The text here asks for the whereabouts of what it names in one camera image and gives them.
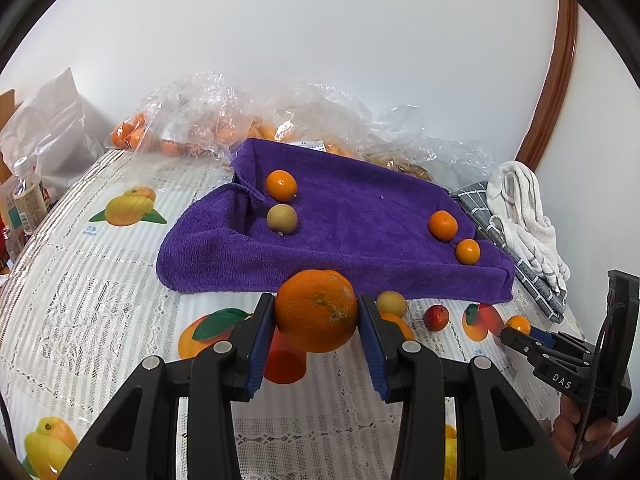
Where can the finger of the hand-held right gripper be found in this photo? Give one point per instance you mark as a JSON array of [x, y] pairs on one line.
[[520, 342], [542, 336]]

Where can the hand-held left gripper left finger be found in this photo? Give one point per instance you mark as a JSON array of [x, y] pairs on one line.
[[255, 350]]

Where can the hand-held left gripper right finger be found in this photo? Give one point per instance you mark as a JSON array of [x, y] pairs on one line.
[[371, 350]]

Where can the orange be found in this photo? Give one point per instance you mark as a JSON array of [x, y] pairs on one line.
[[316, 310], [281, 184], [443, 225], [397, 324], [518, 322], [468, 251]]

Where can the purple towel lined tray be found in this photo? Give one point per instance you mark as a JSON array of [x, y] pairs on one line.
[[360, 220]]

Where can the small yellow-green fruit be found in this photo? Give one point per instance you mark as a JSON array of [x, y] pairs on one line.
[[282, 217]]

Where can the person's right hand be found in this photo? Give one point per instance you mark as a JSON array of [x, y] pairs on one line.
[[567, 435]]

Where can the small tan fruit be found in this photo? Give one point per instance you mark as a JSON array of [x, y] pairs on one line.
[[391, 302]]

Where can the grey checked cloth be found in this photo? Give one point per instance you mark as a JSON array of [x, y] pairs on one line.
[[530, 270]]

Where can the small red fruit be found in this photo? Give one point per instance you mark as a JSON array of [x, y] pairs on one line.
[[436, 318]]

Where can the white towel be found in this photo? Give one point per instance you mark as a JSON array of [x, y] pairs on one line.
[[525, 200]]

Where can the fruit print tablecloth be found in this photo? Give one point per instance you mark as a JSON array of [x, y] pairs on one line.
[[100, 310]]

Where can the clear plastic bag of oranges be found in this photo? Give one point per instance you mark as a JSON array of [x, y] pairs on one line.
[[320, 115], [190, 120]]

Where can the clear plastic bottle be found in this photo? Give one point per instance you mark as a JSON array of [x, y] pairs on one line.
[[31, 200]]

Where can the white plastic bag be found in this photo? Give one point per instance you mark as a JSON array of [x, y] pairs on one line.
[[45, 120]]

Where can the brown wooden door frame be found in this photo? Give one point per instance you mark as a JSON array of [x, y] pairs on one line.
[[555, 85]]

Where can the wooden furniture frame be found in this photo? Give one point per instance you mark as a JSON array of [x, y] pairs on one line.
[[6, 105]]

